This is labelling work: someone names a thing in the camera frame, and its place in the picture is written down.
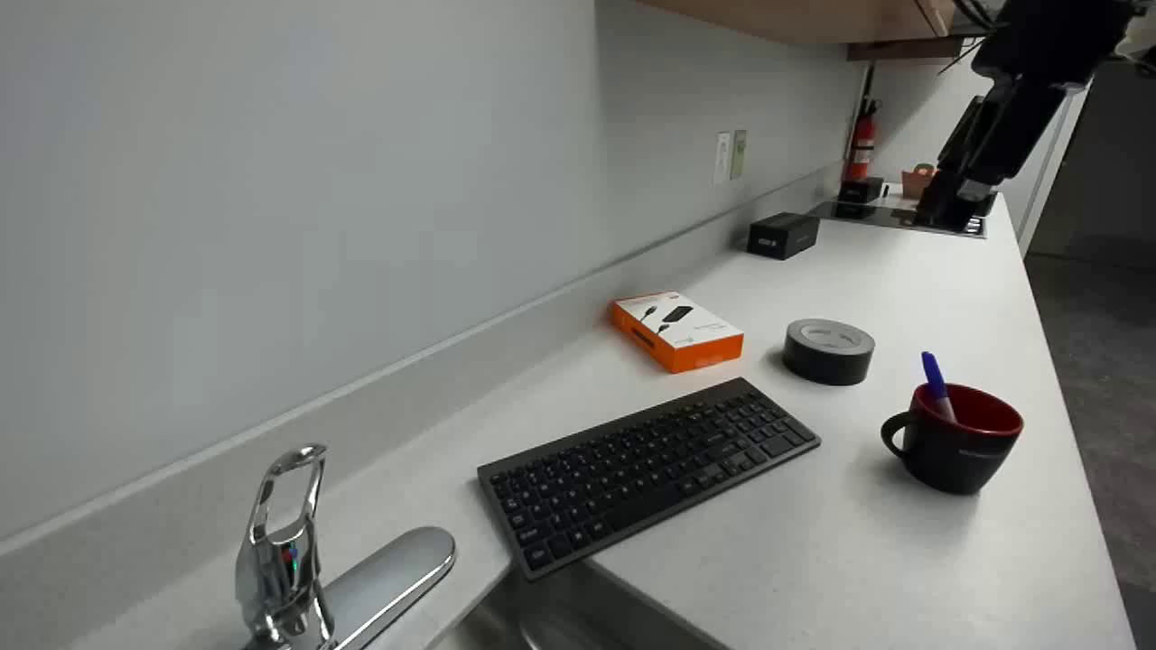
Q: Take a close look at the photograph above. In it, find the small brown container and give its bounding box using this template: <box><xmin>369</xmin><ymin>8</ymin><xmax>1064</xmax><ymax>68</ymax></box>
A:
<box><xmin>899</xmin><ymin>160</ymin><xmax>939</xmax><ymax>201</ymax></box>

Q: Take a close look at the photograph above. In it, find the grey duct tape roll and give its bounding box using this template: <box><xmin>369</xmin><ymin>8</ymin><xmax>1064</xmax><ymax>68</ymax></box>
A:
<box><xmin>781</xmin><ymin>314</ymin><xmax>877</xmax><ymax>390</ymax></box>

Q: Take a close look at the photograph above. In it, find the white wall outlet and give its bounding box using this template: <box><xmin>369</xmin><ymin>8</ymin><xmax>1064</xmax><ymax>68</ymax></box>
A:
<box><xmin>713</xmin><ymin>125</ymin><xmax>751</xmax><ymax>187</ymax></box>

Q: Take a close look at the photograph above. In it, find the orange product box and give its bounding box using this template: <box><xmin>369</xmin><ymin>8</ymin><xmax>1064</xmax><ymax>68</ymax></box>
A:
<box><xmin>607</xmin><ymin>287</ymin><xmax>750</xmax><ymax>374</ymax></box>

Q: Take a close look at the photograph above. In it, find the black wireless keyboard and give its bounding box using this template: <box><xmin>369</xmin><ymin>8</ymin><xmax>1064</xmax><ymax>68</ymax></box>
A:
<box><xmin>475</xmin><ymin>374</ymin><xmax>823</xmax><ymax>585</ymax></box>

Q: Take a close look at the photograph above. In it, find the wooden wall cabinet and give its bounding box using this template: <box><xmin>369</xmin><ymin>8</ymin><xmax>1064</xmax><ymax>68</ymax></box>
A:
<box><xmin>638</xmin><ymin>0</ymin><xmax>970</xmax><ymax>66</ymax></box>

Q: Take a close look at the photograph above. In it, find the chrome sink faucet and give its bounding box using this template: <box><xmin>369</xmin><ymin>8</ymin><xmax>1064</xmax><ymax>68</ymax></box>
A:
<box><xmin>231</xmin><ymin>441</ymin><xmax>464</xmax><ymax>650</ymax></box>

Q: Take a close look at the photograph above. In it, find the small black box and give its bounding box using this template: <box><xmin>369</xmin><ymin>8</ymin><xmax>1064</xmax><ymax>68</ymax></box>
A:
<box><xmin>744</xmin><ymin>208</ymin><xmax>823</xmax><ymax>263</ymax></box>

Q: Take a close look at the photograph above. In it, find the red fire extinguisher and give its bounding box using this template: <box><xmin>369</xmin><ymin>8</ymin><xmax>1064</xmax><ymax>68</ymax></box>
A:
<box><xmin>834</xmin><ymin>66</ymin><xmax>887</xmax><ymax>219</ymax></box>

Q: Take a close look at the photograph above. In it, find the blue capped Sharpie marker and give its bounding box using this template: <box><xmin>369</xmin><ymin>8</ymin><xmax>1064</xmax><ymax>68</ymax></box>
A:
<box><xmin>917</xmin><ymin>345</ymin><xmax>963</xmax><ymax>425</ymax></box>

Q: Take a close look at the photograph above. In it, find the black mug red inside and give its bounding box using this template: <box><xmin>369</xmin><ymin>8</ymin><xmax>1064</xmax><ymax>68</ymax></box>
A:
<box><xmin>877</xmin><ymin>380</ymin><xmax>1025</xmax><ymax>499</ymax></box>

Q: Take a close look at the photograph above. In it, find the stainless steel sink basin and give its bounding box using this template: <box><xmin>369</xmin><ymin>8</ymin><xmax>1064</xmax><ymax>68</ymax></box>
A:
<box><xmin>427</xmin><ymin>557</ymin><xmax>729</xmax><ymax>650</ymax></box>

